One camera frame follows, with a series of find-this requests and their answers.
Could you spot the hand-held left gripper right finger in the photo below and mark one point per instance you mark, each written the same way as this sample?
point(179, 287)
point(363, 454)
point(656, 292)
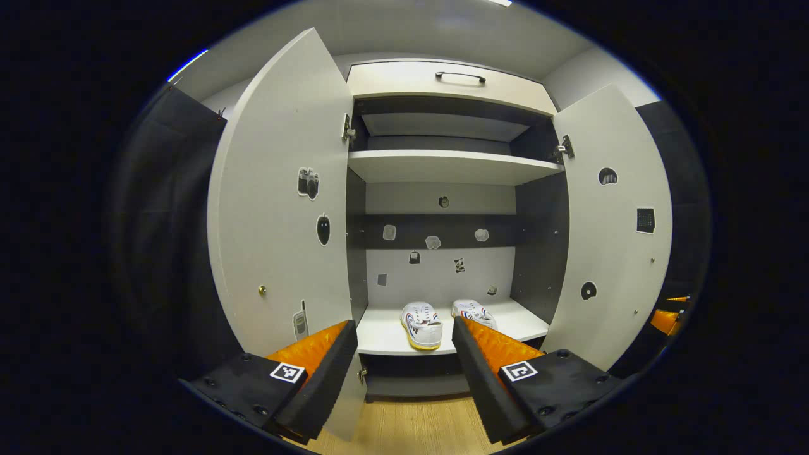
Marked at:
point(480, 385)

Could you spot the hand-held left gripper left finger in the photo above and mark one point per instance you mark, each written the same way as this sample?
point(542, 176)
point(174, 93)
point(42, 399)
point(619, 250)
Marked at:
point(328, 373)

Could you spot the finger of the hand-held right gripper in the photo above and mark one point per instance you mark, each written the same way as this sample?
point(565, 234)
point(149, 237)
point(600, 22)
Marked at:
point(677, 298)
point(665, 321)

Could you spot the white cabinet door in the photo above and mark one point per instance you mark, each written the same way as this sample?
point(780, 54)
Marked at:
point(613, 265)
point(272, 253)

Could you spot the white striped canvas shoe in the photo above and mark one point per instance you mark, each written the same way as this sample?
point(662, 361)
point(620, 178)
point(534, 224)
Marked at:
point(471, 309)
point(421, 325)

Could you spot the white cabinet drawer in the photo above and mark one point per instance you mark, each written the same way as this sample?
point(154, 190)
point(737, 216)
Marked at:
point(404, 79)

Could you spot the black backdrop cloth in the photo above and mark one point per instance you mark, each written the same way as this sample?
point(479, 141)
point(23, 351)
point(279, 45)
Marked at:
point(164, 221)

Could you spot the ceiling light strip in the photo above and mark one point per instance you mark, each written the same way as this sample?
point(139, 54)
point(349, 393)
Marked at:
point(500, 2)
point(186, 65)

